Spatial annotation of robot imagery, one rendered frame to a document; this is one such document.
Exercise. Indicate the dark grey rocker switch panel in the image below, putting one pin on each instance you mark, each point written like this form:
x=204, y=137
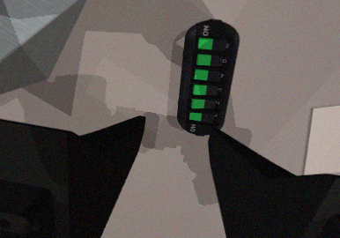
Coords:
x=209, y=58

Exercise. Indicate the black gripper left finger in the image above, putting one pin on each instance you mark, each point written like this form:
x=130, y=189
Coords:
x=84, y=173

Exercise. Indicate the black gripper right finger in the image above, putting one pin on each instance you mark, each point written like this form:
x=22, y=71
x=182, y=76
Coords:
x=259, y=199

